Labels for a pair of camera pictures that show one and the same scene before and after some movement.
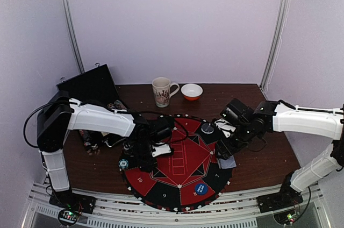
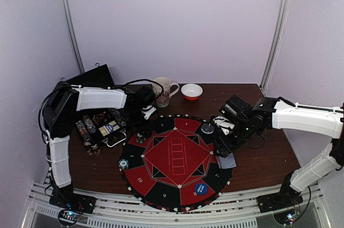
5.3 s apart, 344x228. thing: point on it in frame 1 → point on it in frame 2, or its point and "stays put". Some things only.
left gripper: (144, 164) → (144, 129)
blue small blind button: (201, 188) stays put
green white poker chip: (123, 163) stays put
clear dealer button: (206, 128) stays put
